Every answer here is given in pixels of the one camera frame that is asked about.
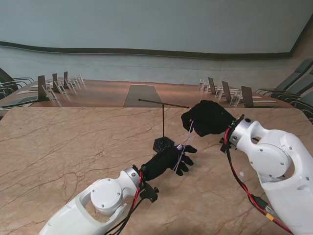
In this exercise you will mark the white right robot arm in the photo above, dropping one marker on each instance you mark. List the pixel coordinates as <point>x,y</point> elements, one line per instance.
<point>281,161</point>

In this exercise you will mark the printed conference room backdrop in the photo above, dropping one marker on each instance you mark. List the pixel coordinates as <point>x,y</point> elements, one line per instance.
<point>156,36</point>

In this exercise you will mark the black T-shaped earphone rack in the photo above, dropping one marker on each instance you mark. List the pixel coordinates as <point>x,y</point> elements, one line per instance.
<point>162,144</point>

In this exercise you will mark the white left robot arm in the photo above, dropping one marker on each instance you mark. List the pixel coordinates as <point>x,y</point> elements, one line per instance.
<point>83,213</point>

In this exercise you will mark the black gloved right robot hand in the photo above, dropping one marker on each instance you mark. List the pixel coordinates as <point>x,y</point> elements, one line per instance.
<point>210,117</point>

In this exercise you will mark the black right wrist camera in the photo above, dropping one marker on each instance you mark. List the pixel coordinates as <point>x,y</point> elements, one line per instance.
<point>224,145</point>

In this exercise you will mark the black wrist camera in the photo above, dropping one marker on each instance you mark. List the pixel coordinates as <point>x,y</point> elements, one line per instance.
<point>224,145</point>
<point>149,193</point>

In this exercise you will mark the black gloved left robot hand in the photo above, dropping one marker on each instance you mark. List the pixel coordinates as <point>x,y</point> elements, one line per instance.
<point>163,161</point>

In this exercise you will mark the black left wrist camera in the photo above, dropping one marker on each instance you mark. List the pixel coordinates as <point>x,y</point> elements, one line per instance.
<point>149,193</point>

